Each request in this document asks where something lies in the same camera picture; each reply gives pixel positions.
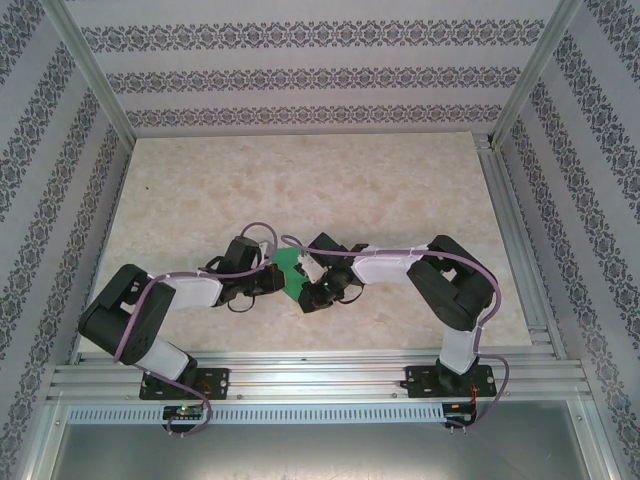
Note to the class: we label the green paper sheet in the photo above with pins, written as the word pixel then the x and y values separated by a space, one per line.
pixel 295 285

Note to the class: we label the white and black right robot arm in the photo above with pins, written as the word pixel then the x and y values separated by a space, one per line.
pixel 385 272

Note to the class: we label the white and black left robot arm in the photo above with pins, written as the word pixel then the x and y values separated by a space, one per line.
pixel 195 293

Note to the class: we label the grey metal sheet panel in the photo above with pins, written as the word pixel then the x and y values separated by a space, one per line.
pixel 320 450

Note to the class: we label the left circuit board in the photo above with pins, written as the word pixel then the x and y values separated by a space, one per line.
pixel 182 412

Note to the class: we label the circuit board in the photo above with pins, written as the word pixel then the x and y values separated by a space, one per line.
pixel 457 412
pixel 182 412

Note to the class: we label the right circuit board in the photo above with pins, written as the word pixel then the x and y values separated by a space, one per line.
pixel 457 412

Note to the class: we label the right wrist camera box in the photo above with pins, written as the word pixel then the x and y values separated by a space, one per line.
pixel 312 270

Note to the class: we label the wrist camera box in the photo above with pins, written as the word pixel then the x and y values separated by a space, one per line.
pixel 267 248
pixel 312 270

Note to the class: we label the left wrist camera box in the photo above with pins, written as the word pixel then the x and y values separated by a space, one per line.
pixel 267 248

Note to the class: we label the aluminium mounting rail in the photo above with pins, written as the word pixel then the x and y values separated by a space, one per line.
pixel 310 375

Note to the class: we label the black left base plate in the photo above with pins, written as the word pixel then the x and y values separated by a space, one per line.
pixel 220 380

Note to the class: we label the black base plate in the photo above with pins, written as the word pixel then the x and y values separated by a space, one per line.
pixel 220 380
pixel 417 380

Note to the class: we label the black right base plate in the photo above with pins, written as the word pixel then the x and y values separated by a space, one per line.
pixel 417 380

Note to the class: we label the aluminium side rail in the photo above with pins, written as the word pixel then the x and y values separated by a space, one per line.
pixel 501 190

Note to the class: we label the aluminium frame post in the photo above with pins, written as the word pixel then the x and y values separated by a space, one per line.
pixel 96 75
pixel 531 75

